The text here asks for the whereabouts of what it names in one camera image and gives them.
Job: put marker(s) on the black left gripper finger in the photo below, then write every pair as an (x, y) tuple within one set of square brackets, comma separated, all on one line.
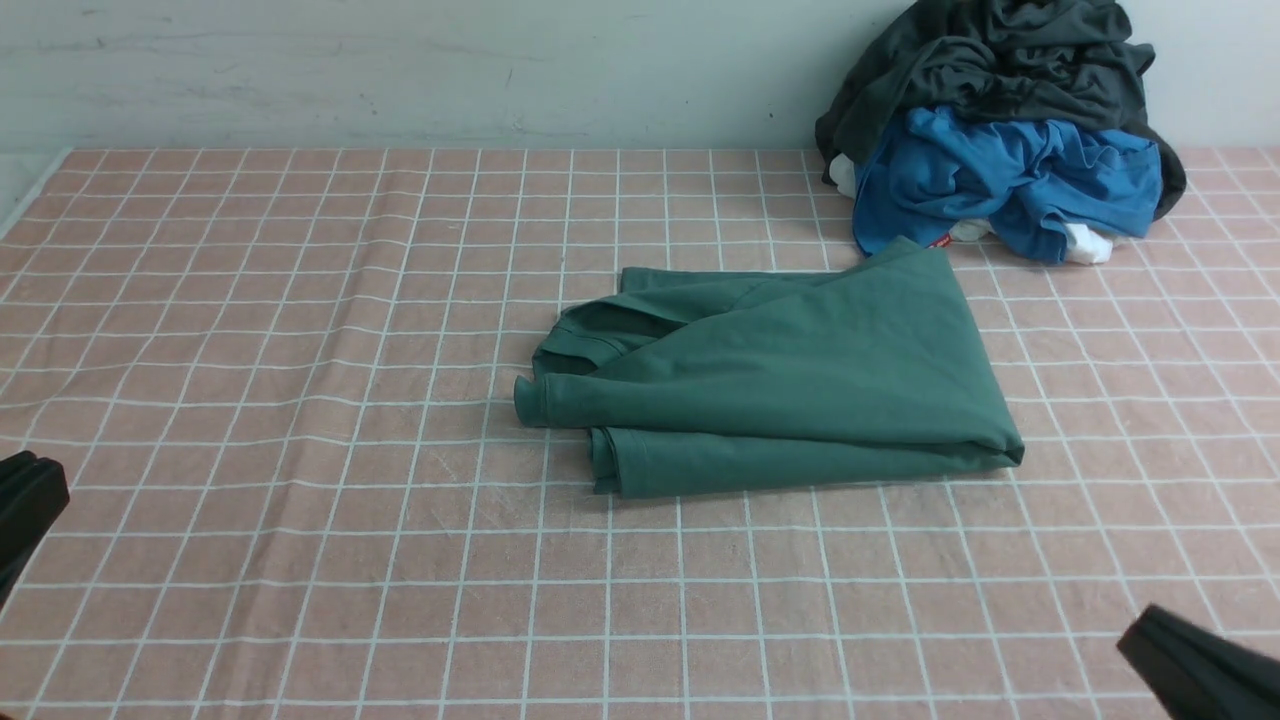
[(34, 492)]

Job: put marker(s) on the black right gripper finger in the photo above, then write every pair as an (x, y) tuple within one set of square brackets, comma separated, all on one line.
[(1196, 674)]

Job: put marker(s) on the green long-sleeve top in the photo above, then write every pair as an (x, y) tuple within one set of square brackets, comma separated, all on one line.
[(700, 383)]

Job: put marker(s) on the pink checkered tablecloth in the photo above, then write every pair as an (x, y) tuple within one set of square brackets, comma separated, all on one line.
[(279, 382)]

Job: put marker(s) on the blue crumpled garment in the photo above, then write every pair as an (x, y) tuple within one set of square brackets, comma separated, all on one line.
[(1028, 178)]

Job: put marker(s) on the dark grey crumpled garment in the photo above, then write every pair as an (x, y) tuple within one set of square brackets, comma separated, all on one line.
[(993, 61)]

